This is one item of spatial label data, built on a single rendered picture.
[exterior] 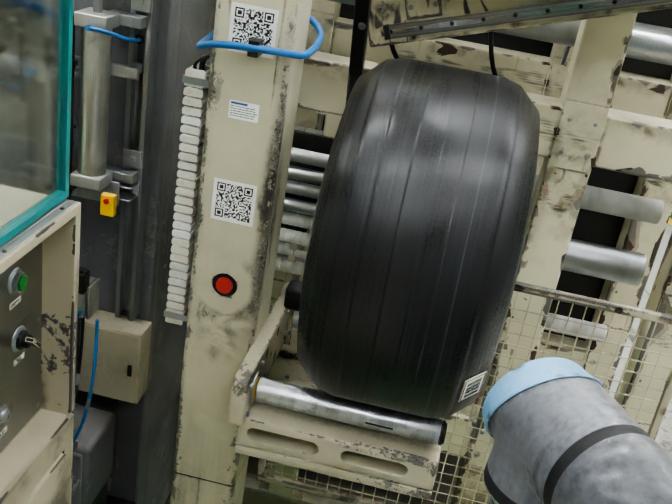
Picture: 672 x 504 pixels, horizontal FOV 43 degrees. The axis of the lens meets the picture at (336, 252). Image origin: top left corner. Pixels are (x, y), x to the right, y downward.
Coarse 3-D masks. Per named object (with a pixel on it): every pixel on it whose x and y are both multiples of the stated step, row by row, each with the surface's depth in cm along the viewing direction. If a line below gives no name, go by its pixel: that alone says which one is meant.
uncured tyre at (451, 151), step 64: (384, 64) 138; (384, 128) 125; (448, 128) 125; (512, 128) 126; (320, 192) 128; (384, 192) 121; (448, 192) 121; (512, 192) 122; (320, 256) 125; (384, 256) 121; (448, 256) 120; (512, 256) 122; (320, 320) 127; (384, 320) 124; (448, 320) 122; (320, 384) 140; (384, 384) 132; (448, 384) 129
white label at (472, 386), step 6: (486, 372) 130; (474, 378) 129; (480, 378) 130; (468, 384) 130; (474, 384) 131; (480, 384) 132; (462, 390) 130; (468, 390) 131; (474, 390) 133; (462, 396) 132; (468, 396) 133
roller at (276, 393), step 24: (264, 384) 150; (288, 384) 151; (288, 408) 150; (312, 408) 149; (336, 408) 148; (360, 408) 148; (384, 408) 149; (384, 432) 149; (408, 432) 147; (432, 432) 147
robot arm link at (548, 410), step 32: (512, 384) 83; (544, 384) 81; (576, 384) 81; (512, 416) 82; (544, 416) 79; (576, 416) 77; (608, 416) 77; (512, 448) 81; (544, 448) 77; (576, 448) 74; (512, 480) 81; (544, 480) 76
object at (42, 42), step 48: (0, 0) 96; (48, 0) 107; (0, 48) 98; (48, 48) 110; (0, 96) 101; (48, 96) 112; (0, 144) 103; (48, 144) 115; (0, 192) 105; (48, 192) 118; (0, 240) 107
